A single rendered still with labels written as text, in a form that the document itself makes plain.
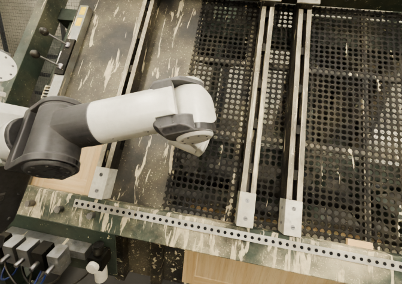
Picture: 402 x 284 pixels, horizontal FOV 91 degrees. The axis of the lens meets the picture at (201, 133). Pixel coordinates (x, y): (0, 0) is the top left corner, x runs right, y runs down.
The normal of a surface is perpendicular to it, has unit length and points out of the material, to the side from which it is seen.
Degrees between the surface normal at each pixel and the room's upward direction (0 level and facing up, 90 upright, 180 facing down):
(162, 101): 52
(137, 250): 90
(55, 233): 90
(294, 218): 57
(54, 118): 43
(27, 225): 90
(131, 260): 90
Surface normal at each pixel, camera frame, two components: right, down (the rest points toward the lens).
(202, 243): -0.07, -0.23
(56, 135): 0.53, -0.48
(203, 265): -0.14, 0.32
